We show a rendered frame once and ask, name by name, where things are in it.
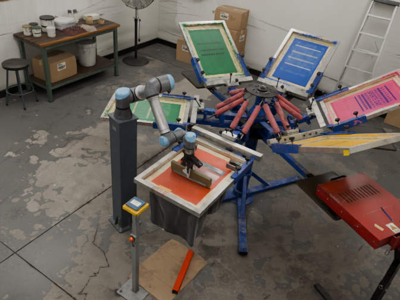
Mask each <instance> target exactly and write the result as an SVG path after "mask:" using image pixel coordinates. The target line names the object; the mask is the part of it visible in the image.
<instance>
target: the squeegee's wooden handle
mask: <svg viewBox="0 0 400 300"><path fill-rule="evenodd" d="M171 169H173V170H174V169H175V170H177V171H179V172H181V173H183V174H185V173H184V172H183V170H184V169H186V166H183V165H181V163H179V162H177V161H175V160H172V161H171ZM190 169H191V168H190ZM185 175H187V174H185ZM190 177H191V178H193V179H195V180H197V181H199V182H201V183H203V184H205V185H206V186H207V187H210V186H211V184H212V178H210V177H208V176H206V175H204V174H202V173H200V172H198V171H195V170H193V169H191V171H190Z"/></svg>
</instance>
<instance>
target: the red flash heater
mask: <svg viewBox="0 0 400 300"><path fill-rule="evenodd" d="M316 190H317V192H316V195H317V196H318V197H319V198H320V199H321V200H322V201H323V202H324V203H325V204H327V205H328V206H329V207H330V208H331V209H332V210H333V211H334V212H335V213H336V214H337V215H338V216H339V217H340V218H341V219H342V220H343V221H345V222H346V223H347V224H348V225H349V226H350V227H351V228H352V229H353V230H355V231H356V232H357V233H358V234H359V235H360V236H361V237H362V238H363V239H364V240H365V241H366V242H367V243H368V244H369V245H370V246H371V247H372V248H374V249H377V248H380V247H382V246H385V245H387V244H389V245H390V246H391V249H390V251H392V250H394V249H396V248H399V247H400V222H399V221H400V200H398V199H397V198H396V197H394V196H393V195H392V194H391V193H389V192H388V191H387V190H386V189H384V188H383V187H381V186H380V185H379V184H378V183H376V182H375V181H374V180H373V179H371V178H370V177H368V176H367V175H366V174H365V173H363V172H361V173H357V174H353V175H351V176H347V177H343V178H340V179H336V180H332V181H330V182H326V183H322V184H320V185H318V186H317V189H316ZM381 207H382V208H383V209H384V210H385V211H386V213H387V214H388V215H389V217H390V218H391V219H392V220H393V221H392V220H391V219H390V218H389V217H388V216H387V214H386V213H385V212H384V211H383V210H382V209H381Z"/></svg>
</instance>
